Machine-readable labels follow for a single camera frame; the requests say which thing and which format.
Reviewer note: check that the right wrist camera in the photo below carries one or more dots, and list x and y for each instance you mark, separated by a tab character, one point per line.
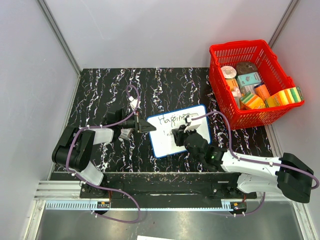
191	123

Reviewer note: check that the brown round item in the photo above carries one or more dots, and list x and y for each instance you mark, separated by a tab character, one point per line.
245	67

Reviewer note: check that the orange pink package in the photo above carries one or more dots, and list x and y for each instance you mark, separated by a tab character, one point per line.
233	84

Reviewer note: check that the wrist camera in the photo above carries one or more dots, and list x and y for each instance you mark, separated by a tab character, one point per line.
191	123
134	103

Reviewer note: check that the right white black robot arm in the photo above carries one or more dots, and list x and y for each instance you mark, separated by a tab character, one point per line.
287	174

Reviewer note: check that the blue framed whiteboard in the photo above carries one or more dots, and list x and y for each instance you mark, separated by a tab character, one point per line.
172	127

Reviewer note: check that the teal box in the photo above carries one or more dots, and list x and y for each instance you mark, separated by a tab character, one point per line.
248	79

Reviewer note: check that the aluminium rail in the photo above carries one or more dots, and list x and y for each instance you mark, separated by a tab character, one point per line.
58	190

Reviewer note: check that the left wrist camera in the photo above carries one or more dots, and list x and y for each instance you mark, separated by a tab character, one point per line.
134	103

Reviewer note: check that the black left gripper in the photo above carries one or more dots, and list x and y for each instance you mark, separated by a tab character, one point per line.
141	125

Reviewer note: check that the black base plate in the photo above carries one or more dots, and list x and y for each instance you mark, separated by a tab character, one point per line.
205	184

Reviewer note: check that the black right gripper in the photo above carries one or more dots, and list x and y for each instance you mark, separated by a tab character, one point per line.
179	134

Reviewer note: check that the white grey box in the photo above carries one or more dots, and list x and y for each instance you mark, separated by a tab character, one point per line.
248	89

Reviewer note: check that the yellow orange sponge pack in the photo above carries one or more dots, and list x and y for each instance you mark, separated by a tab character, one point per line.
285	97

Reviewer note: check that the green yellow sponge box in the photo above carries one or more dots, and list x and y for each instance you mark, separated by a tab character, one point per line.
252	101

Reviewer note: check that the white tape roll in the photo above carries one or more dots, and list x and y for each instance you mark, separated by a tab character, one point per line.
228	72

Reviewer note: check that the orange cylinder package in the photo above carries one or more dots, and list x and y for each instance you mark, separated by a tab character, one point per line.
262	91

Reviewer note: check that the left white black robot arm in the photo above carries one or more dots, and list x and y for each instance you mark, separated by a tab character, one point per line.
78	155

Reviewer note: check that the red plastic basket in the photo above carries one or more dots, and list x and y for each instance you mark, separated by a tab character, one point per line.
269	70

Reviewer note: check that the white paper sheet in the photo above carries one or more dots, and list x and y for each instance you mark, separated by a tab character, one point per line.
142	237

